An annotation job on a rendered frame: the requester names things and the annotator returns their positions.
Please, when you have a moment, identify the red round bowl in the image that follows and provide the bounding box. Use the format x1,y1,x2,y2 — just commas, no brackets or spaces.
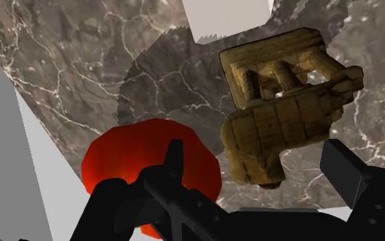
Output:
81,118,223,240

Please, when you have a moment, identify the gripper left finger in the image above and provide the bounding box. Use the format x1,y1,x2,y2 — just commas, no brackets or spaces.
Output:
70,139,233,241

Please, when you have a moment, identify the tan wooden block toy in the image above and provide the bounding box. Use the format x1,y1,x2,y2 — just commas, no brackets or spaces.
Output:
218,27,364,190

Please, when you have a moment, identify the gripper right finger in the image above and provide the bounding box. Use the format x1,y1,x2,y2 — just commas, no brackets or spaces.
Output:
319,138,385,241

